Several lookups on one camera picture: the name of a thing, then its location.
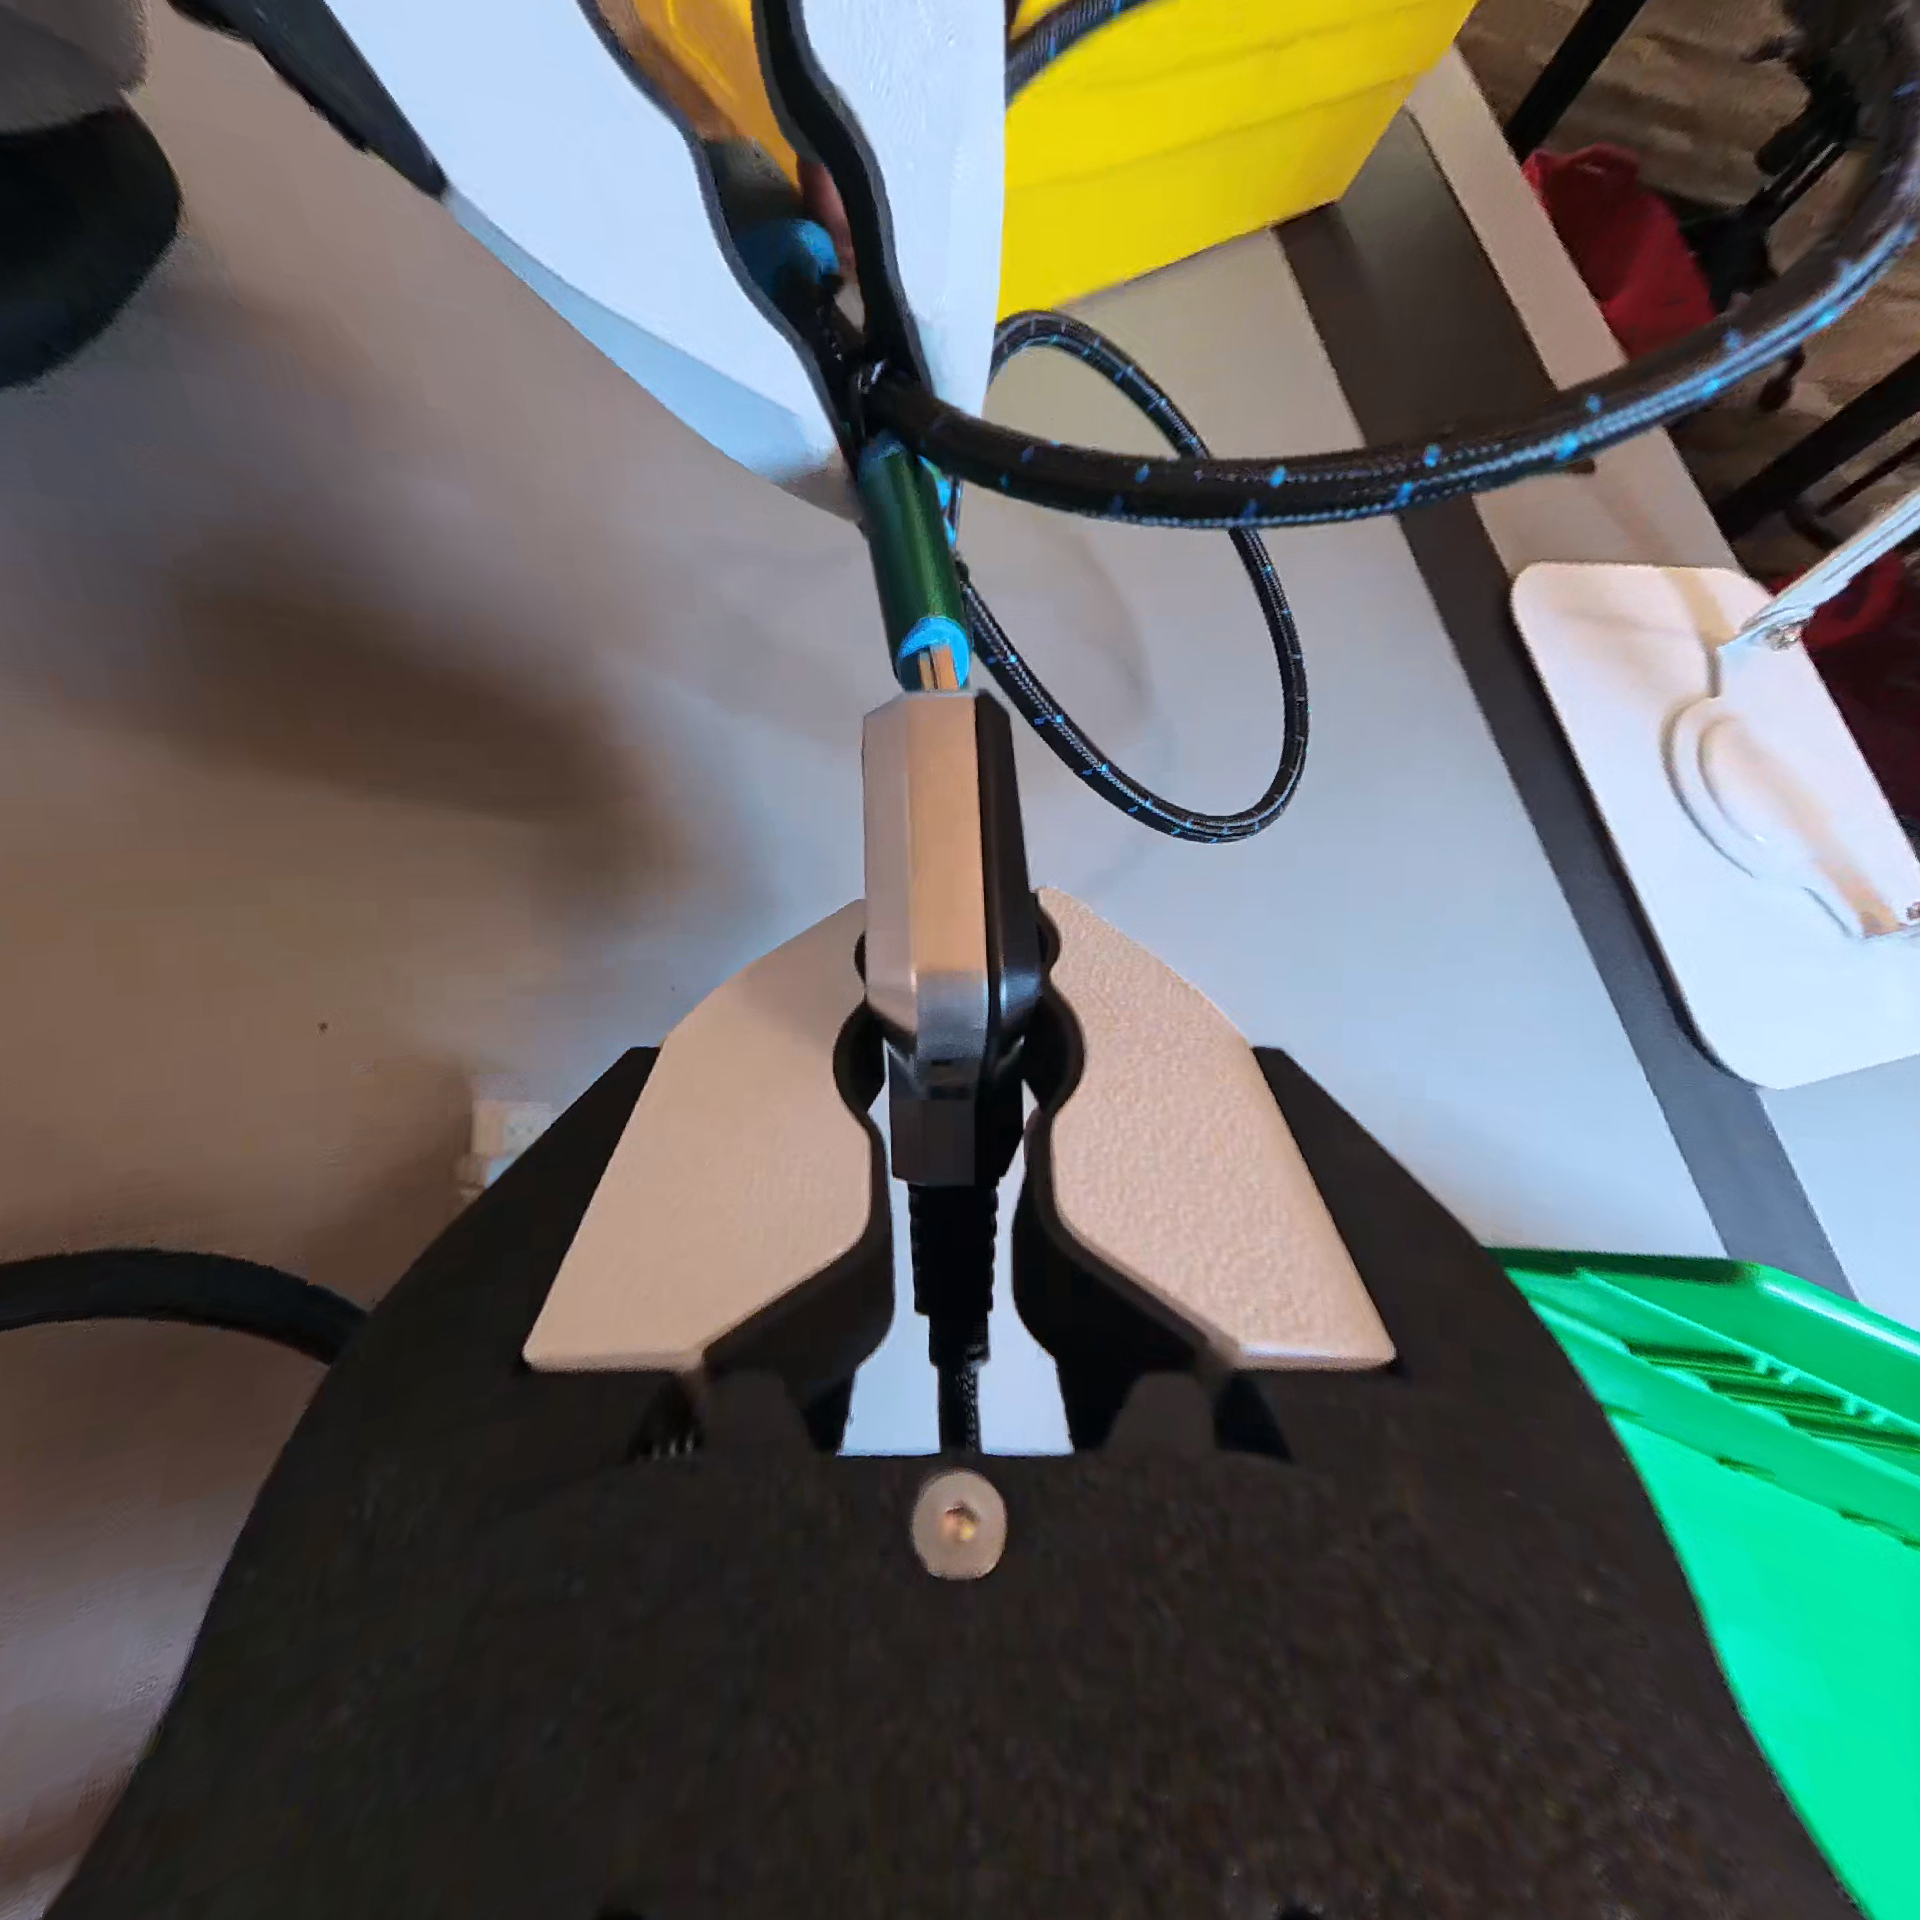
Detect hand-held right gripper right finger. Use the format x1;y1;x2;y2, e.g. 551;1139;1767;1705
1013;890;1396;1383

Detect red bag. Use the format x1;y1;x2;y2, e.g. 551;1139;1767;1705
1524;145;1718;356

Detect braided hdmi cable green plugs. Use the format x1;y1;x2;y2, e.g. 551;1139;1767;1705
751;0;1920;848

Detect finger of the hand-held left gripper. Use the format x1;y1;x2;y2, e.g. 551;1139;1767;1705
325;0;877;538
805;0;1013;407

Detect black braided hub cable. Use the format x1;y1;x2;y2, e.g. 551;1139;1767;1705
0;1167;1013;1463

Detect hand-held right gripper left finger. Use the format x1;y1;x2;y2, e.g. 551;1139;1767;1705
525;901;903;1383

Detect green plastic bin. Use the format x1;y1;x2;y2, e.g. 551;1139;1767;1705
1492;1245;1920;1920

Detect yellow plastic bin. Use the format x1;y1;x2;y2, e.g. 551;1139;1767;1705
595;0;1480;323

